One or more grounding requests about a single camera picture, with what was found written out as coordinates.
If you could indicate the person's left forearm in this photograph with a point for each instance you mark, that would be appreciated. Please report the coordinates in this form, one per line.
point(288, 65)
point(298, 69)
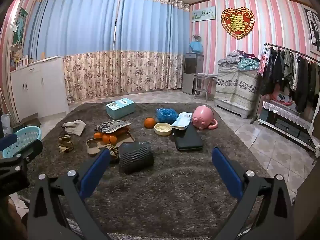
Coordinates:
point(12, 217)

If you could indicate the pink hanging bag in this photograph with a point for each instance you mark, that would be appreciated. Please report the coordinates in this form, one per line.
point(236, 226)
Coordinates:
point(262, 62)

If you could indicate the landscape wall picture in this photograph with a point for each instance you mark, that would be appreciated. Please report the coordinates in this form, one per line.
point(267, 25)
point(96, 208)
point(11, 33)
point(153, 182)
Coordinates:
point(203, 13)

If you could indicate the orange fruit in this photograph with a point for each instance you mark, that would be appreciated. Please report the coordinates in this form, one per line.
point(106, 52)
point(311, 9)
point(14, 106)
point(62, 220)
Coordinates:
point(114, 140)
point(98, 135)
point(107, 139)
point(149, 123)

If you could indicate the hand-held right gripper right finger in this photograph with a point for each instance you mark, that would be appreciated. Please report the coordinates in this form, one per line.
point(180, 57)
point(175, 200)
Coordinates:
point(226, 170)

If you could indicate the black flat case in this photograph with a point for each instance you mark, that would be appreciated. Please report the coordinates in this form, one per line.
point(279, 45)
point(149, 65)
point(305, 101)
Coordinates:
point(188, 140)

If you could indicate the cream round bowl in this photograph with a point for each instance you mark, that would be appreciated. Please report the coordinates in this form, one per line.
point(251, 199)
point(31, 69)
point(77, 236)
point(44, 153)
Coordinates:
point(163, 130)

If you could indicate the beige cloth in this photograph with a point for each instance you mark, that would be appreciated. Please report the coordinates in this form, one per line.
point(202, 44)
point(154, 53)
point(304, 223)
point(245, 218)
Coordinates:
point(75, 127)

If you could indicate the teal cardboard box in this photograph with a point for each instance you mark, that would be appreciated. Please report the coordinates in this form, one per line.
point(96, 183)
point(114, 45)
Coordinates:
point(120, 110)

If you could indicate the cabinet with patterned cover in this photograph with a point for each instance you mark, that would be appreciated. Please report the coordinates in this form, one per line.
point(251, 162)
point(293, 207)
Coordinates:
point(235, 90)

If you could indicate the blue and floral curtain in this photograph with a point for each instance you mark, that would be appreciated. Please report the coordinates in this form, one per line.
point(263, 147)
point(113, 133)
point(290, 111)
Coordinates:
point(150, 42)
point(75, 42)

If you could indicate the black and white window poster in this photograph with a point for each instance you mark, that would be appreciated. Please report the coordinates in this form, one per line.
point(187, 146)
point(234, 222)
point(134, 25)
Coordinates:
point(312, 27)

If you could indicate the row of hanging clothes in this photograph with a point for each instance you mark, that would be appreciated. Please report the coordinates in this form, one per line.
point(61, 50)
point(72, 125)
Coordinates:
point(300, 77)

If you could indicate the white picture frame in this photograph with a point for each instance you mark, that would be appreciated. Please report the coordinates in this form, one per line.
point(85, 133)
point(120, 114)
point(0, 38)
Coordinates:
point(20, 63)

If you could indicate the black ribbed cylinder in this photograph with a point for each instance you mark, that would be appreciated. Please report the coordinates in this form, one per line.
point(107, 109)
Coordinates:
point(136, 157)

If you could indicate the patterned snack bag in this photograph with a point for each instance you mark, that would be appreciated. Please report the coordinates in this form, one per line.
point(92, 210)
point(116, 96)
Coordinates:
point(112, 126)

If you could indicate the grey water dispenser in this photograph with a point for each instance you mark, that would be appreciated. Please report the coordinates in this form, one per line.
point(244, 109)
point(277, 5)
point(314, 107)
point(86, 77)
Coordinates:
point(191, 72)

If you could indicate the brown phone case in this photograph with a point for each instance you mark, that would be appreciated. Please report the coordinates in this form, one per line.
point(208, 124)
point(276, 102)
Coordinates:
point(93, 148)

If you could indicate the red heart wall decoration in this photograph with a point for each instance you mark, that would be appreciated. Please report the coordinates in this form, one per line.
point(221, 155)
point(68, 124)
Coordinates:
point(237, 22)

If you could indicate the pile of clothes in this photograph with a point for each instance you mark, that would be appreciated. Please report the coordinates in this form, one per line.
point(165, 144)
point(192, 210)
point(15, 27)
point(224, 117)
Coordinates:
point(245, 61)

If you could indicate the low cabinet with lace cloth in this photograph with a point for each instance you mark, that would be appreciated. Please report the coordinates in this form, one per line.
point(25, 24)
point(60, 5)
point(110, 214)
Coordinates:
point(287, 120)

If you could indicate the light blue plastic basket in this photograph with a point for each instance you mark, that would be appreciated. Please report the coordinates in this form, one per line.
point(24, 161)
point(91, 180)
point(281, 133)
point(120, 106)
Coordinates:
point(27, 135)

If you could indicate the white and blue packet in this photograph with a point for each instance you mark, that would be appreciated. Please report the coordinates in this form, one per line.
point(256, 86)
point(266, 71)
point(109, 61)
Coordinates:
point(182, 121)

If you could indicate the pink pig pot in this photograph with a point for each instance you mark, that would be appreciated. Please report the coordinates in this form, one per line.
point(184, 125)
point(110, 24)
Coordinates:
point(202, 117)

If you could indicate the metal clothes rack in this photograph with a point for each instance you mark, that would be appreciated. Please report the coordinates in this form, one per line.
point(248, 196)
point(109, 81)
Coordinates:
point(287, 48)

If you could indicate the brown shaggy rug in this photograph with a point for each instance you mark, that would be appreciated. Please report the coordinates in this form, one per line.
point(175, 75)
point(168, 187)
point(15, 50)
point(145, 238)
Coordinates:
point(162, 192)

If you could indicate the white cabinet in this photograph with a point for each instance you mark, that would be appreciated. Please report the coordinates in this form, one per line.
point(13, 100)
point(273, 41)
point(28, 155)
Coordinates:
point(42, 87)

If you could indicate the small potted plant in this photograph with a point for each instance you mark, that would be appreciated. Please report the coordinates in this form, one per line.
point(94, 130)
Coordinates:
point(196, 38)

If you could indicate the camouflage wrapper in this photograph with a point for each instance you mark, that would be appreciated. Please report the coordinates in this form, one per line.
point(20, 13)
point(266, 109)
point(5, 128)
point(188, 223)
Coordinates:
point(65, 143)
point(113, 152)

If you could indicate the small wooden stool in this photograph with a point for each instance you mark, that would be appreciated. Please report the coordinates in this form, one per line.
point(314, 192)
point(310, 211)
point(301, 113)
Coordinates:
point(203, 76)
point(30, 121)

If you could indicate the blue plastic bag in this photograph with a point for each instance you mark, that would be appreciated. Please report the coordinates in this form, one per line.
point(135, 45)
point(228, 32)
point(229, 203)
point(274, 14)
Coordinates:
point(166, 115)

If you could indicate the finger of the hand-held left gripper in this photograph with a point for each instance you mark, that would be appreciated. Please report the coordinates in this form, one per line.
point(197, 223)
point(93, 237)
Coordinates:
point(7, 142)
point(32, 148)

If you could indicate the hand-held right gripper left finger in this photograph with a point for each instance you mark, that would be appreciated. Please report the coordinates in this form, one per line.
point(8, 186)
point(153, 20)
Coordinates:
point(96, 170)

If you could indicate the green wall poster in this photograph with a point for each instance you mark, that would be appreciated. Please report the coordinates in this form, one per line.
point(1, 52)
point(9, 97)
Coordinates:
point(19, 27)

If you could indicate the blue covered water bottle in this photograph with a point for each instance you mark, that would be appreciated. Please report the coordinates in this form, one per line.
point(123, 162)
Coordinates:
point(196, 47)

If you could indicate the grey sack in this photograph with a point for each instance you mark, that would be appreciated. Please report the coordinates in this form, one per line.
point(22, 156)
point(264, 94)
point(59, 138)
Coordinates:
point(5, 126)

